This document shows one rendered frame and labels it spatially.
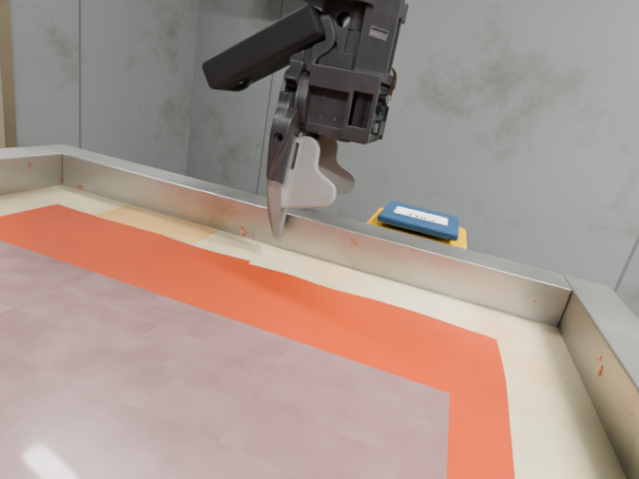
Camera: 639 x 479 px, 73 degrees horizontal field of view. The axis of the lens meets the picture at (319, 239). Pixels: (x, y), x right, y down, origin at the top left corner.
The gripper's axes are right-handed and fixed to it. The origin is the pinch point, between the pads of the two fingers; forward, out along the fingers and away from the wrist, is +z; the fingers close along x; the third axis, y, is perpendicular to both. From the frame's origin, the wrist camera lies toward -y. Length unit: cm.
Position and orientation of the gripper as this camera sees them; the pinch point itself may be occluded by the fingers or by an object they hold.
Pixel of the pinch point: (284, 215)
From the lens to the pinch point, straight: 42.0
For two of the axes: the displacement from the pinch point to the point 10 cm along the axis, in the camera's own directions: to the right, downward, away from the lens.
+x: 3.0, -2.6, 9.2
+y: 9.4, 2.6, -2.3
